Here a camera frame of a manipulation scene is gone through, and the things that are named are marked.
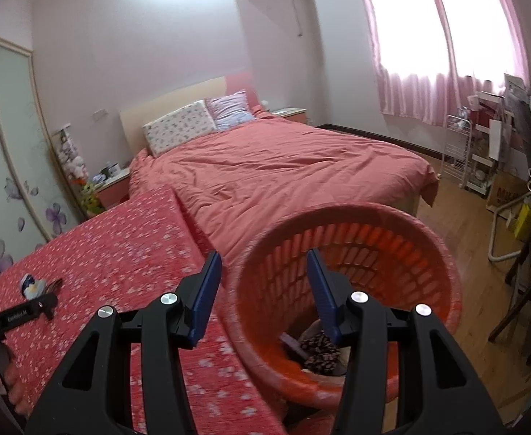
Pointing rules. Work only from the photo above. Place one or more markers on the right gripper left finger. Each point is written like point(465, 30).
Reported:
point(90, 390)

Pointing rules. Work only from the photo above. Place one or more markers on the dark red cloth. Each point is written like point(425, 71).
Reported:
point(322, 356)

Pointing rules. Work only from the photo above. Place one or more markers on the dark blue snack bag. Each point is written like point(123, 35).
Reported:
point(32, 288)

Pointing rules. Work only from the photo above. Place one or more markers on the person's hand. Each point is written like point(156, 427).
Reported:
point(12, 385)

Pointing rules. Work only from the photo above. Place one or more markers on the red floral tablecloth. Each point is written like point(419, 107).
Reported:
point(126, 257)

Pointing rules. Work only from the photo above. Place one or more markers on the green yellow plush toy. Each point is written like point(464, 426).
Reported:
point(90, 200)

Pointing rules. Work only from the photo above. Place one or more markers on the left pink nightstand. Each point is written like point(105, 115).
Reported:
point(115, 190)

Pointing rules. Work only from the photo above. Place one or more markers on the pink nightstand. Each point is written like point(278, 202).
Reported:
point(115, 190)
point(293, 114)

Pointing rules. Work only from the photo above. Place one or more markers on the sliding wardrobe with flowers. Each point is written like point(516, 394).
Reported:
point(36, 204)

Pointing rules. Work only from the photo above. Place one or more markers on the bed with salmon duvet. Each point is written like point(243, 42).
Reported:
point(236, 183)

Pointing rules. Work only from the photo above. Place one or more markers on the cardboard box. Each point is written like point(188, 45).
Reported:
point(505, 188)

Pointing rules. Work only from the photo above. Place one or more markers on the floral white pillow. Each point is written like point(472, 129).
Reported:
point(178, 127)

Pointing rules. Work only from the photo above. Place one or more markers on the beige pink headboard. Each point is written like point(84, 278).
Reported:
point(134, 118)

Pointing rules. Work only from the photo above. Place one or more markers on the right pink nightstand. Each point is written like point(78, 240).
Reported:
point(293, 114)

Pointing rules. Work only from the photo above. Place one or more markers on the pink striped pillow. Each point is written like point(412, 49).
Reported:
point(230, 110)

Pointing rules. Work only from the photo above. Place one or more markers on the cluttered desk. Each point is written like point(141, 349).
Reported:
point(501, 135)

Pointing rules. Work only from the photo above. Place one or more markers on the pink window curtain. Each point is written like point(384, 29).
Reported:
point(431, 55)

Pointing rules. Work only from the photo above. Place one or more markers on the white wire rack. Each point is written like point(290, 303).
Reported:
point(456, 154)

